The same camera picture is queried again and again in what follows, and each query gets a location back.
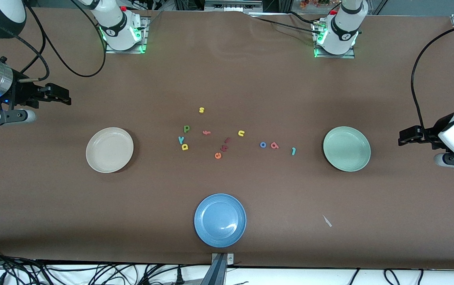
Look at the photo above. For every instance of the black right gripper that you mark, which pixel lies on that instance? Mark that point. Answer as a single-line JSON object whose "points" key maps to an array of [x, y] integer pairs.
{"points": [[21, 94]]}

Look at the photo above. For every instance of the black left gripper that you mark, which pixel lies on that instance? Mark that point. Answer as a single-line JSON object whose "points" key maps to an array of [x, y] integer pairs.
{"points": [[427, 134]]}

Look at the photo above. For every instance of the pink letter b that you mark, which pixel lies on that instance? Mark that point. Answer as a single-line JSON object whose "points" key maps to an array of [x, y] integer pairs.
{"points": [[277, 147]]}

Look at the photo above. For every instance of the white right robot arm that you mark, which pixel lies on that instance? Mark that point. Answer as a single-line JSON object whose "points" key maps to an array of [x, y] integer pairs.
{"points": [[118, 27]]}

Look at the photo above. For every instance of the green plate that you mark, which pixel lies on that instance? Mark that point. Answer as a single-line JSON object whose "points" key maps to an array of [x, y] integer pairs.
{"points": [[346, 149]]}

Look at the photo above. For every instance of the beige plate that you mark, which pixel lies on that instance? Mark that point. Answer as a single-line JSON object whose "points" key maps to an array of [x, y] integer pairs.
{"points": [[109, 149]]}

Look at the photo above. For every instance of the white paper scrap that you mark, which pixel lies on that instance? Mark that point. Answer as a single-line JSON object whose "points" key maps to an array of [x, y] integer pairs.
{"points": [[327, 221]]}

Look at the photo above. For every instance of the orange flower decoration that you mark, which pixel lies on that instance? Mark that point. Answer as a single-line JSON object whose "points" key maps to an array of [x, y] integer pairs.
{"points": [[314, 3]]}

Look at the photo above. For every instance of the brown table cover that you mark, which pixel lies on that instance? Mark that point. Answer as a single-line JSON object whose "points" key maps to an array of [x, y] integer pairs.
{"points": [[250, 79]]}

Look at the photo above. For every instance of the grey metal box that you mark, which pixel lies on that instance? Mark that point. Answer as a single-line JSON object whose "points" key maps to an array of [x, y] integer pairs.
{"points": [[230, 4]]}

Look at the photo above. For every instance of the blue plate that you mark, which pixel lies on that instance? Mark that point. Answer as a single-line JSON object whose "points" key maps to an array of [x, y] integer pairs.
{"points": [[220, 220]]}

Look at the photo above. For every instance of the black power plug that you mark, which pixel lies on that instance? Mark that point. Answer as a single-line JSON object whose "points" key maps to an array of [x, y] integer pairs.
{"points": [[179, 278]]}

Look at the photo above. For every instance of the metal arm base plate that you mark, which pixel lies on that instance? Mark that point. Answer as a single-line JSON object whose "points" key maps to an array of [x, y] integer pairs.
{"points": [[335, 56], [126, 51]]}

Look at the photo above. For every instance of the silver clamp bracket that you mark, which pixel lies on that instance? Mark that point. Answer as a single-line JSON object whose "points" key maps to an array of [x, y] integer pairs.
{"points": [[230, 259]]}

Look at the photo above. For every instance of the black mount pole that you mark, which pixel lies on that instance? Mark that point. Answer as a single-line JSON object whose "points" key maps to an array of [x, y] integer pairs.
{"points": [[215, 273]]}

